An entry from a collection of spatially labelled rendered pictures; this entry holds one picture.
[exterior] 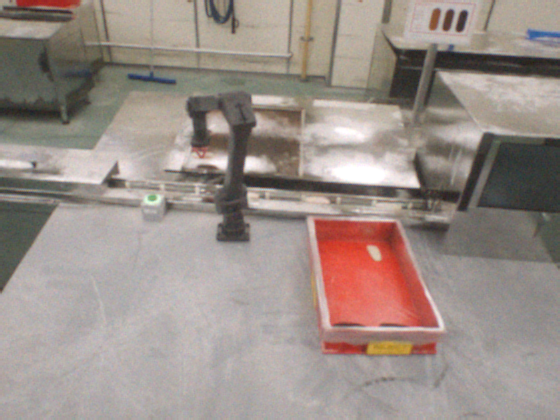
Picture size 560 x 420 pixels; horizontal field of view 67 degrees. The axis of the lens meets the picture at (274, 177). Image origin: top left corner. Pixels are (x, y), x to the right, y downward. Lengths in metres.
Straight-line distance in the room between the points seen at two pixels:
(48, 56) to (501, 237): 3.62
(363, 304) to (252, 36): 4.27
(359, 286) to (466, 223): 0.42
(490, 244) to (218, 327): 0.95
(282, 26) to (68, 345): 4.41
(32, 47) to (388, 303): 3.57
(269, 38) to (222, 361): 4.42
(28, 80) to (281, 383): 3.66
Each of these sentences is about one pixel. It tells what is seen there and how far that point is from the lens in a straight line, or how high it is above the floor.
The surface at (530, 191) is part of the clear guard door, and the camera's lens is 1.54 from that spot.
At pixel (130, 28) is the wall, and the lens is 5.59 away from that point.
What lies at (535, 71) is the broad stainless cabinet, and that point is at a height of 0.91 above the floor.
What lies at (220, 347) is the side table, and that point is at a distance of 1.23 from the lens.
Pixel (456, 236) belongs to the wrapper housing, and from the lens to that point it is 1.57.
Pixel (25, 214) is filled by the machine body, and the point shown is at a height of 0.74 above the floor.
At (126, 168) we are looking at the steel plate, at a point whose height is 0.82.
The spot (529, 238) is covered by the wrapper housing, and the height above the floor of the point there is 0.92.
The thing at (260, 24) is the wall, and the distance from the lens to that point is 5.21.
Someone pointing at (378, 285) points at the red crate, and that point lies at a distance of 1.42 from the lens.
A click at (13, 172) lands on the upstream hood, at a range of 1.89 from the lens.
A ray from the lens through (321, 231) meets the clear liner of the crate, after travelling 1.50.
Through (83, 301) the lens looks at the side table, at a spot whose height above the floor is 0.82.
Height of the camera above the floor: 1.83
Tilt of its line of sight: 33 degrees down
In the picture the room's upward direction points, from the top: 3 degrees clockwise
